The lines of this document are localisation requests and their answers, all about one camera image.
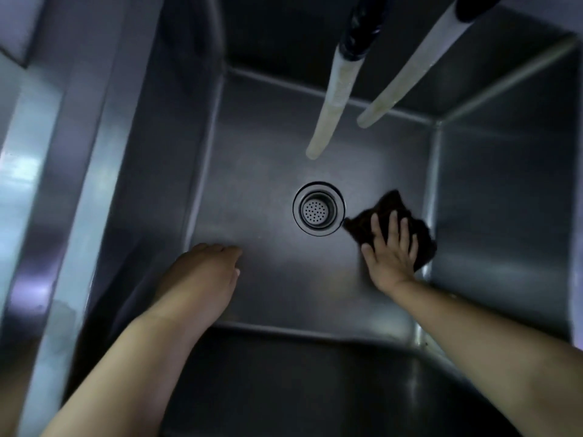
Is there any person's left forearm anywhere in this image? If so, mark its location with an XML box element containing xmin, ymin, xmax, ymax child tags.
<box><xmin>41</xmin><ymin>313</ymin><xmax>215</xmax><ymax>437</ymax></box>

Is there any stainless steel sink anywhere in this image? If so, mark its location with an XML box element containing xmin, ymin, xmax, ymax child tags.
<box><xmin>0</xmin><ymin>0</ymin><xmax>583</xmax><ymax>437</ymax></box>

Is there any dark cleaning cloth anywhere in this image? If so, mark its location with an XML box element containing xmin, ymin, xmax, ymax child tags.
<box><xmin>342</xmin><ymin>189</ymin><xmax>438</xmax><ymax>274</ymax></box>

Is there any person's left hand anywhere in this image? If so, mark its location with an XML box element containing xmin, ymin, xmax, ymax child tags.
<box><xmin>152</xmin><ymin>243</ymin><xmax>244</xmax><ymax>332</ymax></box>

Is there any person's right hand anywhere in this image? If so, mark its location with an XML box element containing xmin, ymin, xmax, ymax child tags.
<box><xmin>360</xmin><ymin>210</ymin><xmax>420</xmax><ymax>292</ymax></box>

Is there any cream faucet hose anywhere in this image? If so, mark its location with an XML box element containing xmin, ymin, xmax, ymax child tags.
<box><xmin>305</xmin><ymin>0</ymin><xmax>390</xmax><ymax>161</ymax></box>
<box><xmin>356</xmin><ymin>0</ymin><xmax>509</xmax><ymax>129</ymax></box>

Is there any person's right forearm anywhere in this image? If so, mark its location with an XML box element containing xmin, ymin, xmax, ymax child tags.
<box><xmin>391</xmin><ymin>277</ymin><xmax>583</xmax><ymax>437</ymax></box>

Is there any round metal drain strainer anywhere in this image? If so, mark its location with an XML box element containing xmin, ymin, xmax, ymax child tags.
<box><xmin>292</xmin><ymin>180</ymin><xmax>346</xmax><ymax>237</ymax></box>

